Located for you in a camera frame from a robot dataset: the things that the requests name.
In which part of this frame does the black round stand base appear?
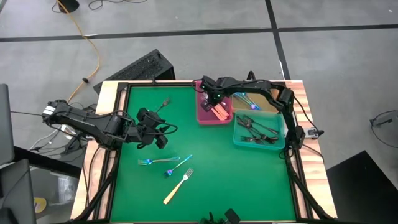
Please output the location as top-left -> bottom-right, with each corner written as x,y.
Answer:
57,0 -> 80,14

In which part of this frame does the black metal fork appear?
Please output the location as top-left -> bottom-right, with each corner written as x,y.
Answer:
238,123 -> 274,144
243,114 -> 279,135
155,98 -> 171,113
240,135 -> 279,144
236,117 -> 278,144
236,116 -> 265,144

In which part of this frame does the yellow floor cable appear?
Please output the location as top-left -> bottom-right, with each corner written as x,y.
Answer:
55,0 -> 102,110

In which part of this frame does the yellow round sticker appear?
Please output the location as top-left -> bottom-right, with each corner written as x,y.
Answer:
33,197 -> 47,214

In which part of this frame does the black table frame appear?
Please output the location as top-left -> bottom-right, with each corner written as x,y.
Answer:
73,80 -> 336,224

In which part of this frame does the small grey device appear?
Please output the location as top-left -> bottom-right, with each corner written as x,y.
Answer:
369,116 -> 391,128

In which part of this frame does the teal plastic bin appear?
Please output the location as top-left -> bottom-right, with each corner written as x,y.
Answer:
233,108 -> 286,151

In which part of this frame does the large black box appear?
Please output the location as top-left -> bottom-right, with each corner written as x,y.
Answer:
326,151 -> 398,224

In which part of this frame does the wooden handled silver fork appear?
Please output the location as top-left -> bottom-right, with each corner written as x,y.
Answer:
162,167 -> 195,205
213,107 -> 228,121
211,107 -> 225,122
210,105 -> 223,121
214,103 -> 230,118
217,105 -> 231,119

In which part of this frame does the grey flat panel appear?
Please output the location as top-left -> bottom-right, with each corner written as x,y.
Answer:
0,158 -> 37,224
0,83 -> 16,166

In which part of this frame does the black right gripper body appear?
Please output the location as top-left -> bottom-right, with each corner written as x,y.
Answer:
200,76 -> 230,105

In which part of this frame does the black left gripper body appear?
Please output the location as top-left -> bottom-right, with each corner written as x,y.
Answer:
124,107 -> 170,149

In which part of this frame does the pink plastic bin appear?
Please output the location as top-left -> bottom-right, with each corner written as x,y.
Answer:
195,80 -> 234,126

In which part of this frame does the black computer case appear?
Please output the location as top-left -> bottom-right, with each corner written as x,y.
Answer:
93,49 -> 177,94

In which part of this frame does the iridescent rainbow fork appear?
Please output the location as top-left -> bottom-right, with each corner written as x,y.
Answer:
236,93 -> 261,111
137,156 -> 182,166
164,154 -> 193,179
233,93 -> 259,110
241,92 -> 262,111
238,92 -> 261,111

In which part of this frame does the green table mat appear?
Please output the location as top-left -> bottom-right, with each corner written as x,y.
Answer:
110,85 -> 296,222

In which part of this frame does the black rounded object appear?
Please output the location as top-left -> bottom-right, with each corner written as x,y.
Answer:
198,208 -> 242,224

